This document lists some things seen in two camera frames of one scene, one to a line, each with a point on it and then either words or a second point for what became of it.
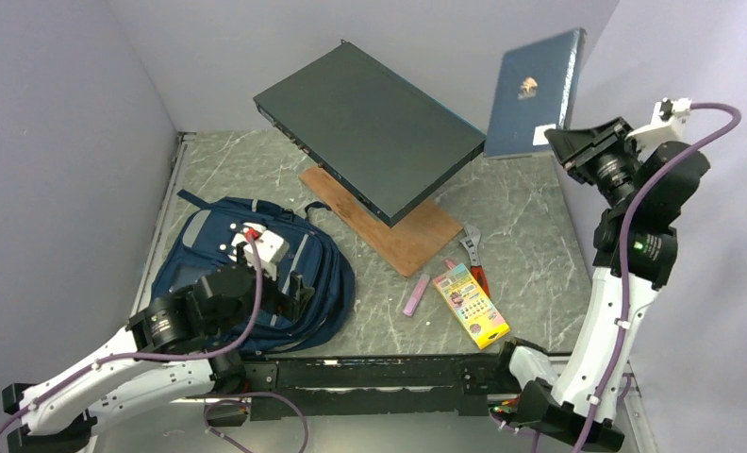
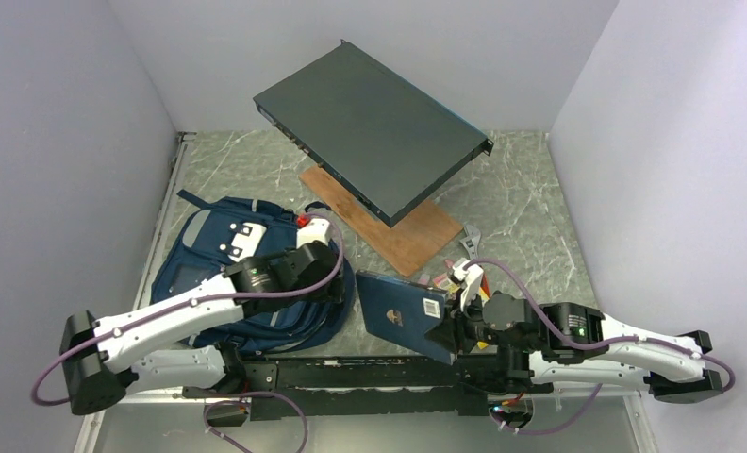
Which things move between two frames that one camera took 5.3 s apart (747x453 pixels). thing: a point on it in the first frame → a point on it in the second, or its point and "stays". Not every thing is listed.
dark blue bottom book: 533,87 → 400,312
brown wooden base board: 407,244 stays
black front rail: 286,389 stays
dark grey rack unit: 380,136 stays
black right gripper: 571,143 → 445,332
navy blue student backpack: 192,247 stays
